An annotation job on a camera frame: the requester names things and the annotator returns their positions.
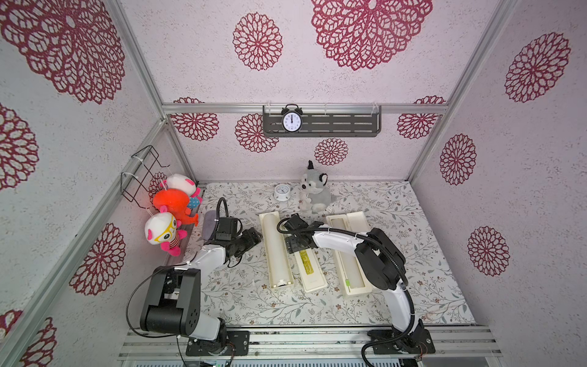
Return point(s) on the white plastic wrap roll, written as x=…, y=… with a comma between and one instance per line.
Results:
x=280, y=269

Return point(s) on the white plush toy yellow glasses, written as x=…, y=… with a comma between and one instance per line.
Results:
x=163, y=230

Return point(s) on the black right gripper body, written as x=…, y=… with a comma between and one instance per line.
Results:
x=297, y=234

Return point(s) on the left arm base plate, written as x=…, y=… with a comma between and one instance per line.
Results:
x=228, y=343

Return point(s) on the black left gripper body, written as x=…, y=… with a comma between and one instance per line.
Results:
x=244, y=241

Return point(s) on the floral table mat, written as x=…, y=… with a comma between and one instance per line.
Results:
x=241, y=294

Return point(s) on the red orange plush toy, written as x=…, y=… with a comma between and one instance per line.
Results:
x=175, y=202

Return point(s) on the small white round clock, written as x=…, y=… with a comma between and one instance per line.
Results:
x=282, y=192

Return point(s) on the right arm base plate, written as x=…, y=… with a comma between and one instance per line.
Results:
x=418, y=342

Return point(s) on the black wire wall basket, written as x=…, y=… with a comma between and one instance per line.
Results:
x=133, y=182

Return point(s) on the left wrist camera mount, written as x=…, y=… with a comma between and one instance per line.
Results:
x=228, y=229

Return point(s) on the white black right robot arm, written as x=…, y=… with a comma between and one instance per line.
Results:
x=381, y=261

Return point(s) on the black alarm clock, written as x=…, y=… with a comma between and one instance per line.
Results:
x=292, y=118

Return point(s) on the cream wrap dispenser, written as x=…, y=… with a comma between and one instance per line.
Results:
x=311, y=273
x=357, y=222

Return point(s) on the grey plush wolf toy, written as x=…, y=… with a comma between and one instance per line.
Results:
x=315, y=193

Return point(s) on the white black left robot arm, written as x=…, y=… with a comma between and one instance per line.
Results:
x=173, y=301

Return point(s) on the white pink plush toy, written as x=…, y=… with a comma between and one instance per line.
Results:
x=181, y=183

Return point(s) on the grey wall shelf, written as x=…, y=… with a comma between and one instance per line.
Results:
x=326, y=125

